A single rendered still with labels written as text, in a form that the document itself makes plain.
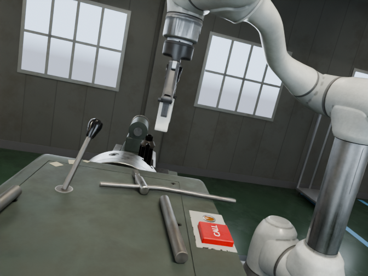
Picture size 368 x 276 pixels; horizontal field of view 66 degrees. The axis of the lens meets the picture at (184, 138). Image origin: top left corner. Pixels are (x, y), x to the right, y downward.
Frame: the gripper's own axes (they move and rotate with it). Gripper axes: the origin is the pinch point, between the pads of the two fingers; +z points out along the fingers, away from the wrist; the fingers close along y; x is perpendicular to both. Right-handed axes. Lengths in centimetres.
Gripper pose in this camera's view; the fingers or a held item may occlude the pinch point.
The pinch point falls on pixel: (163, 121)
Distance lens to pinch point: 74.9
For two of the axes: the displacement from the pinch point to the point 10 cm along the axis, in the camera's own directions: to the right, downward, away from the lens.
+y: 0.0, -2.1, 9.8
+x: -9.8, -2.1, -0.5
